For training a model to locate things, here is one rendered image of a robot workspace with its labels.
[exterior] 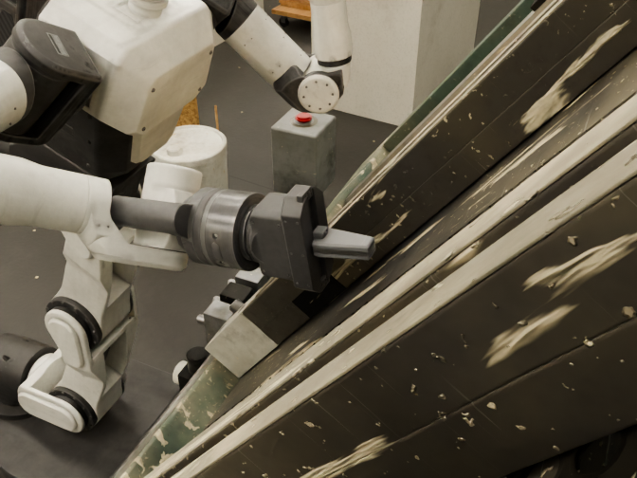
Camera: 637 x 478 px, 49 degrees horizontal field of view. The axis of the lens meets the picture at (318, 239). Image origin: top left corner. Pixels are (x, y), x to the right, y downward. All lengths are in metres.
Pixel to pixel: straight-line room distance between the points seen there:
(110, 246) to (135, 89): 0.36
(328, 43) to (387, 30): 2.24
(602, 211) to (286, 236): 0.54
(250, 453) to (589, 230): 0.20
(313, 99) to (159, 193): 0.58
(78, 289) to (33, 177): 0.83
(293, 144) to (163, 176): 0.87
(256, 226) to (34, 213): 0.23
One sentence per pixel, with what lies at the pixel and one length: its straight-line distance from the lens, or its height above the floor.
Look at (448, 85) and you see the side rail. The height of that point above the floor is 1.08.
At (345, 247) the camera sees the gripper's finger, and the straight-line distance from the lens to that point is 0.70.
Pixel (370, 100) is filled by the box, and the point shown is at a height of 0.11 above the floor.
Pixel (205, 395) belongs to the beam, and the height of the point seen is 0.90.
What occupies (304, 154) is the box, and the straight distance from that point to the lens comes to 1.64.
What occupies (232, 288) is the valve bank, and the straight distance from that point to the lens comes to 1.43.
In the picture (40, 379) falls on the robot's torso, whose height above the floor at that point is 0.33.
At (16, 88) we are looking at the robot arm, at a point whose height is 1.34.
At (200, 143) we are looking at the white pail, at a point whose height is 0.36.
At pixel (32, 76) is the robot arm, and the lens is 0.96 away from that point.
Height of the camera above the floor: 1.69
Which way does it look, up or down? 37 degrees down
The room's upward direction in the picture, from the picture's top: straight up
